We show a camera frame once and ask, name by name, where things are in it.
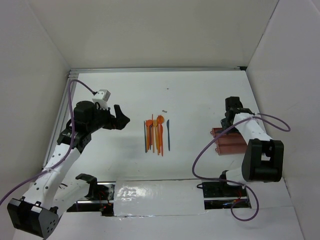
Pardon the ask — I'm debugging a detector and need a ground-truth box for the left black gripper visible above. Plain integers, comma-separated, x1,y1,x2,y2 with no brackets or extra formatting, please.
87,102,130,133

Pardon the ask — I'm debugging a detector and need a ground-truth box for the blue knife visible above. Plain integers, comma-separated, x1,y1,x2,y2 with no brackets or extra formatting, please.
166,119,171,152

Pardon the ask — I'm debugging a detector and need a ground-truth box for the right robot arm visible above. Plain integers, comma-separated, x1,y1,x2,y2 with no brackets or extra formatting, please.
213,96,284,196

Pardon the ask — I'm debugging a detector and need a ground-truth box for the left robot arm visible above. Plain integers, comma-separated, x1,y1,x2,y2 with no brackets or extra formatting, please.
7,100,130,240

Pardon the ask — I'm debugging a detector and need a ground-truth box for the orange spoon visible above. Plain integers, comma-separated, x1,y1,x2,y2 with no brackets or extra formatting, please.
145,119,153,150

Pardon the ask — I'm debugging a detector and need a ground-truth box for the pink top container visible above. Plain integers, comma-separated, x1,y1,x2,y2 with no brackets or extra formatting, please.
210,127,240,137

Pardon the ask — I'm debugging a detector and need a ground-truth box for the yellow fork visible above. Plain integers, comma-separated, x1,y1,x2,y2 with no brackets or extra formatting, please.
152,119,159,151

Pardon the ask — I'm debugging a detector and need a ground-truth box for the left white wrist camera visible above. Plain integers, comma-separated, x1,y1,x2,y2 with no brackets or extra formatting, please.
92,89,111,110

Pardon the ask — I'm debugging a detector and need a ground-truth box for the aluminium frame rail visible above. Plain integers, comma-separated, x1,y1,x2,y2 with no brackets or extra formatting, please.
69,66,248,75

